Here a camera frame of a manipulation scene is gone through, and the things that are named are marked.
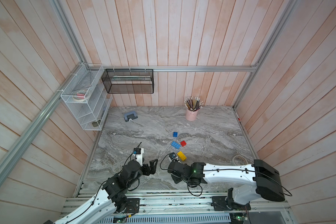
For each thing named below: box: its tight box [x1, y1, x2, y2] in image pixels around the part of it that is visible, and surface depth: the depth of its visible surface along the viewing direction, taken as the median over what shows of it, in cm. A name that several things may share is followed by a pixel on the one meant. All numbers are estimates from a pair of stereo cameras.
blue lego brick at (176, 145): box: [170, 140, 182, 150], surface depth 97 cm
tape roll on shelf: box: [72, 89, 88, 102], surface depth 74 cm
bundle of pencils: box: [183, 96, 204, 112], surface depth 109 cm
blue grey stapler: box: [123, 111, 138, 122], surface depth 113 cm
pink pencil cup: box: [185, 108, 199, 121], surface depth 109 cm
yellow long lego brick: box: [176, 150, 188, 161], surface depth 92 cm
